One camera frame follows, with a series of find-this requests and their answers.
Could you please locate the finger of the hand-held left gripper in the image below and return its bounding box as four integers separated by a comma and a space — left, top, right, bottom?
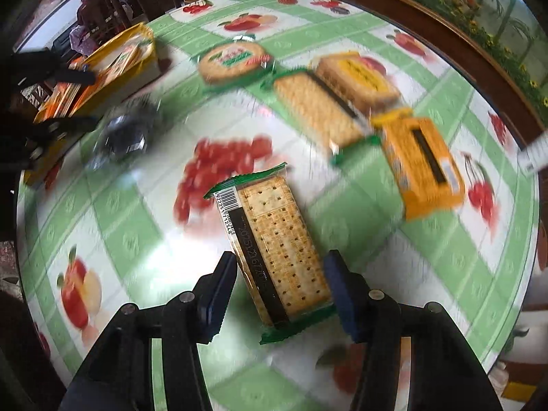
23, 115, 100, 151
13, 49, 97, 91

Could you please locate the round cracker packet green label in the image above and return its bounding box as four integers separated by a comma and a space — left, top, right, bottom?
199, 40, 275, 90

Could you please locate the clear packet blue label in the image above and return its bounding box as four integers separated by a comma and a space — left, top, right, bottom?
92, 102, 162, 169

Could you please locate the flower-painted glass screen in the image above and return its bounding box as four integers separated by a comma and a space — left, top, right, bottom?
342, 0, 548, 110

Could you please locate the square cracker packet yellow label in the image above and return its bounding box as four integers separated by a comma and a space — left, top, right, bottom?
314, 51, 402, 114

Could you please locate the rectangular cracker packet green edge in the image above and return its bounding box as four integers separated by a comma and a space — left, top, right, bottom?
272, 68, 383, 166
203, 163, 340, 345

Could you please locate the wooden chair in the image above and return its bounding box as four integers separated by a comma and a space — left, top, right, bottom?
94, 0, 148, 33

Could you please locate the yellow tray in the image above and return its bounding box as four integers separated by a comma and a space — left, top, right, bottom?
23, 23, 160, 186

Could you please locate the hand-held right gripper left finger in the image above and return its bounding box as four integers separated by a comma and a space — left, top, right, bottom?
71, 250, 238, 411

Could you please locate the white spray bottle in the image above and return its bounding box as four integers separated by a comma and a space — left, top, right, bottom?
518, 135, 548, 175

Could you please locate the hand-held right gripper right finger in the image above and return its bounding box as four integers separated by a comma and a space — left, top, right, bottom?
323, 249, 503, 411

